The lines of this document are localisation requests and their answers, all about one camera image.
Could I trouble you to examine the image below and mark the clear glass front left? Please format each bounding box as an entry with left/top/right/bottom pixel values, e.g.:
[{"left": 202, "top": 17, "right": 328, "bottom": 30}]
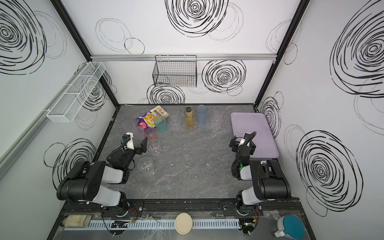
[{"left": 138, "top": 157, "right": 155, "bottom": 176}]

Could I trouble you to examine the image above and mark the beige round lid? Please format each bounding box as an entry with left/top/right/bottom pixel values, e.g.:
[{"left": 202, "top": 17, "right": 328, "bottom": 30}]
[{"left": 175, "top": 213, "right": 193, "bottom": 235}]

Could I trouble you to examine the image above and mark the yellow drinking glass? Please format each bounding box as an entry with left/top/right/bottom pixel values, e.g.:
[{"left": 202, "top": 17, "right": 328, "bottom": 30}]
[{"left": 184, "top": 108, "right": 197, "bottom": 129}]

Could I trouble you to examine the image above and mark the teal drinking glass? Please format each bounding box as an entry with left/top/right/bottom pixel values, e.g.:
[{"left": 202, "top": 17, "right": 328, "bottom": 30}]
[{"left": 154, "top": 116, "right": 167, "bottom": 134}]

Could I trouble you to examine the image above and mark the pink drinking glass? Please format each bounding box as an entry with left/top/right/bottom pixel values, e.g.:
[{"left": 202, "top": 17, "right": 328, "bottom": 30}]
[{"left": 145, "top": 128, "right": 158, "bottom": 141}]

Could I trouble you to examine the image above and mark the clear glass middle left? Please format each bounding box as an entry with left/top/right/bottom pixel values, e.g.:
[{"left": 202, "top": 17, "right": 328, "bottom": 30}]
[{"left": 148, "top": 139, "right": 162, "bottom": 156}]

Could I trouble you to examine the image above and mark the black wire basket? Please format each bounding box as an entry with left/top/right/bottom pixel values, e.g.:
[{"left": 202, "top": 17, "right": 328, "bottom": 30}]
[{"left": 152, "top": 55, "right": 198, "bottom": 88}]

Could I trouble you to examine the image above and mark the clear glass near tray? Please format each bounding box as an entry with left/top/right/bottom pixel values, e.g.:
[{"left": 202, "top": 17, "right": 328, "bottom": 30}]
[{"left": 211, "top": 115, "right": 223, "bottom": 131}]

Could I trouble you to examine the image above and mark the colourful snack bag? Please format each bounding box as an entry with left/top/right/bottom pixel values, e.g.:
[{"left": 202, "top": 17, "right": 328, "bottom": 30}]
[{"left": 137, "top": 106, "right": 169, "bottom": 130}]

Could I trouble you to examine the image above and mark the clear ribbed glass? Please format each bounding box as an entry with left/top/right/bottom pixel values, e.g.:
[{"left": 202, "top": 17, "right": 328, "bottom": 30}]
[{"left": 169, "top": 115, "right": 181, "bottom": 131}]

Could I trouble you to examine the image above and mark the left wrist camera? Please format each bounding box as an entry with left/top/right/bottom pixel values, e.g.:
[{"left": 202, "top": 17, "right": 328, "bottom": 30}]
[{"left": 122, "top": 132, "right": 135, "bottom": 150}]

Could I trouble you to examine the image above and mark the clear glass far right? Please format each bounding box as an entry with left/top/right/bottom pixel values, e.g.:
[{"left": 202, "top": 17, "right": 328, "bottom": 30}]
[{"left": 213, "top": 106, "right": 225, "bottom": 118}]

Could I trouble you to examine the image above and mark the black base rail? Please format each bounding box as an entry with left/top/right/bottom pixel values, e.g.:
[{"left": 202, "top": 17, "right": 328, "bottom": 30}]
[{"left": 59, "top": 198, "right": 303, "bottom": 218}]

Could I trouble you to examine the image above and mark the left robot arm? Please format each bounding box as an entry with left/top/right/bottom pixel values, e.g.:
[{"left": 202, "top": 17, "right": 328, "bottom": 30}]
[{"left": 57, "top": 132, "right": 148, "bottom": 212}]

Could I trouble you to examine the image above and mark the blue drinking glass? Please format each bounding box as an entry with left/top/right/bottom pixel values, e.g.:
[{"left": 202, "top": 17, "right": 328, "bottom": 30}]
[{"left": 196, "top": 105, "right": 208, "bottom": 125}]

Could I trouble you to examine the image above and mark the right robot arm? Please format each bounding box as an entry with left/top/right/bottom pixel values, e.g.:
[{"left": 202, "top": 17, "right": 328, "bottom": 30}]
[{"left": 229, "top": 132, "right": 292, "bottom": 215}]

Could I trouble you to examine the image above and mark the lilac plastic tray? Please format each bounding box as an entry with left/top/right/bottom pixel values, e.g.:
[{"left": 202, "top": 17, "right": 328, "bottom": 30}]
[{"left": 230, "top": 112, "right": 280, "bottom": 160}]

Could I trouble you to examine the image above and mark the white mesh wall shelf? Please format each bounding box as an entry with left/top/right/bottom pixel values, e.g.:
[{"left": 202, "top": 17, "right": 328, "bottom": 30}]
[{"left": 47, "top": 62, "right": 106, "bottom": 123}]

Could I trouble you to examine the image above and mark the white slotted cable duct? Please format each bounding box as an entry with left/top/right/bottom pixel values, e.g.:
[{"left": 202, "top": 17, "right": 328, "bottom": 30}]
[{"left": 64, "top": 218, "right": 241, "bottom": 231}]

